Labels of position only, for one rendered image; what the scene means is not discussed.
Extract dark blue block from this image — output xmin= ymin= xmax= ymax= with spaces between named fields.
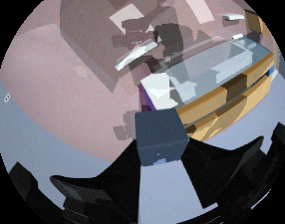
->
xmin=135 ymin=109 xmax=190 ymax=167

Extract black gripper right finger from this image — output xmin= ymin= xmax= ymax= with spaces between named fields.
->
xmin=180 ymin=135 xmax=264 ymax=209

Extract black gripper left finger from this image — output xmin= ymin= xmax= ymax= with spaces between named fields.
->
xmin=49 ymin=139 xmax=142 ymax=224

